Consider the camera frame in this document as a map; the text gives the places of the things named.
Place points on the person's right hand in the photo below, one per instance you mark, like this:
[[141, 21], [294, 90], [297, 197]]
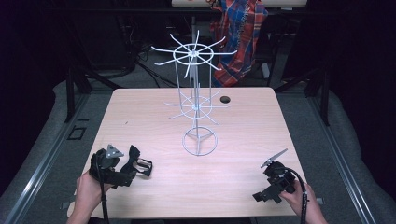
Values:
[[299, 197]]

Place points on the black metal stand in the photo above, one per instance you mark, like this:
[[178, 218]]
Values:
[[70, 93], [325, 99]]

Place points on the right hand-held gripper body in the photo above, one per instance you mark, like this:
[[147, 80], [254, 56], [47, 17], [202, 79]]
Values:
[[280, 180]]

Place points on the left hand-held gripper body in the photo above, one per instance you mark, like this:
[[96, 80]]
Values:
[[115, 177]]

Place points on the red blue plaid cloth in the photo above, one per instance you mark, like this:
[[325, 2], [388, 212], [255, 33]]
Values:
[[243, 34]]

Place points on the aluminium floor rail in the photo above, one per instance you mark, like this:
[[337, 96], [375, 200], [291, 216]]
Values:
[[40, 165], [339, 161]]

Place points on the person's left hand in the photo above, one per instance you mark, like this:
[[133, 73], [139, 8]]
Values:
[[87, 193]]

